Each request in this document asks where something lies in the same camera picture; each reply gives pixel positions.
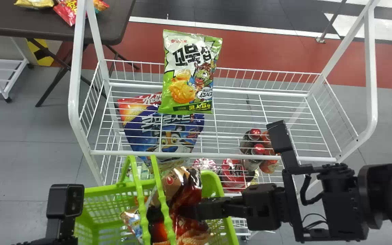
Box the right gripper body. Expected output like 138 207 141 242
241 183 288 231

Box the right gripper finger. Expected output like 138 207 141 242
180 197 247 222

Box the red snack packet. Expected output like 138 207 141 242
120 166 214 245
53 0 78 27

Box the red noodle cup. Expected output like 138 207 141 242
220 159 256 193

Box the brown bottle red cap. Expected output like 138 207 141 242
240 128 263 154
242 143 267 172

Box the blue cereal bag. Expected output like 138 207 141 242
124 105 205 164

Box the green basket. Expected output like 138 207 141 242
74 155 240 245

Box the orange snack packet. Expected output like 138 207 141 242
117 93 163 127

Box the green snack packet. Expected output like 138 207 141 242
158 29 223 115

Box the dark side table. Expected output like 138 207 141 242
0 0 141 108

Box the yellow snack packet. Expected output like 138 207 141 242
14 0 54 9

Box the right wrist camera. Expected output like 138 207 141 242
266 120 315 243

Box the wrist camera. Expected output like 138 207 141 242
266 120 315 243
45 184 85 245

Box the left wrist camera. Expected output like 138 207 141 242
45 184 85 245

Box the white wire rack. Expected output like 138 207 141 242
68 0 379 239

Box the yellow black striped post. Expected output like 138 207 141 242
26 38 55 67

